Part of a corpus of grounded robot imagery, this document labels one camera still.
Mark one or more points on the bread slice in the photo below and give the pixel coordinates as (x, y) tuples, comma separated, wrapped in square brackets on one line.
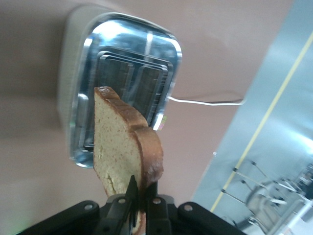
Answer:
[(117, 137)]

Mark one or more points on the metal chair frame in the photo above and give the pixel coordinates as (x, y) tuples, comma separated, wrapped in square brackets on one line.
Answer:
[(264, 193)]

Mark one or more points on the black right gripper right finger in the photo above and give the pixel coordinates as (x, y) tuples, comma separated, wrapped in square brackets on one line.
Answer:
[(157, 215)]

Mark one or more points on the silver two-slot toaster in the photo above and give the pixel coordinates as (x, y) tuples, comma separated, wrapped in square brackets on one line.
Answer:
[(117, 44)]

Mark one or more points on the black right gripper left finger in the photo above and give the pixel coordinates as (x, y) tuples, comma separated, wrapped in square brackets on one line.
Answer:
[(122, 213)]

